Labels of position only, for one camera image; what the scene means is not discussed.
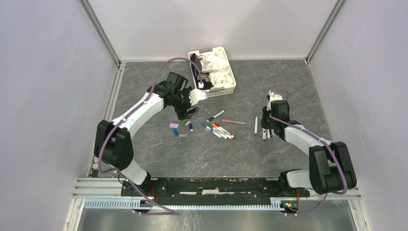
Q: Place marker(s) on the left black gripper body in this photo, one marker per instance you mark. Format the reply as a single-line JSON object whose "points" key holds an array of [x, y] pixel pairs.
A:
{"points": [[182, 104]]}

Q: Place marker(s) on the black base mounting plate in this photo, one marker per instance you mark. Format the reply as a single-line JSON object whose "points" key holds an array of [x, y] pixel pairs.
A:
{"points": [[219, 191]]}

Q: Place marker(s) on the white marker blue cap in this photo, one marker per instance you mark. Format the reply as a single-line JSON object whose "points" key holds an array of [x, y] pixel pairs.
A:
{"points": [[264, 135]]}

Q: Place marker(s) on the green white marker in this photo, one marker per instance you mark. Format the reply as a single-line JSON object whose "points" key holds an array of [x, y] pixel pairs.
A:
{"points": [[256, 125]]}

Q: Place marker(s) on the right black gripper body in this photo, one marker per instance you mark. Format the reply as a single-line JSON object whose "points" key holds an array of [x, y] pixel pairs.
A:
{"points": [[267, 121]]}

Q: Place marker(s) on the pink pen cap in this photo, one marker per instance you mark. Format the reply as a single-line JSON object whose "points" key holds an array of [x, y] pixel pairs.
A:
{"points": [[174, 125]]}

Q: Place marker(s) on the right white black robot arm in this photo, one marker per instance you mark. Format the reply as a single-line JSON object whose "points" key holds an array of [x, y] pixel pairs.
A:
{"points": [[330, 167]]}

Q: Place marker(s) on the crumpled white cloth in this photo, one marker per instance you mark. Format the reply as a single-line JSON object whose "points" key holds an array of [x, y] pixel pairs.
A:
{"points": [[218, 68]]}

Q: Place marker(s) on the white marker bundle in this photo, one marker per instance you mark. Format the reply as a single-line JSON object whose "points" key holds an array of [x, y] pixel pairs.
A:
{"points": [[218, 131]]}

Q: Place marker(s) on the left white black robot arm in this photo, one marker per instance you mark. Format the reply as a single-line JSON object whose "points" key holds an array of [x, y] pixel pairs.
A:
{"points": [[113, 142]]}

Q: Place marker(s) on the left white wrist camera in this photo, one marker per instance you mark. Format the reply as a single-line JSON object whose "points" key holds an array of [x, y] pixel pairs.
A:
{"points": [[197, 95]]}

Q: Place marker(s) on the white plastic basket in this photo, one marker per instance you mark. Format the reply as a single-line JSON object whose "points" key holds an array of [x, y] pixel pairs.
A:
{"points": [[214, 92]]}

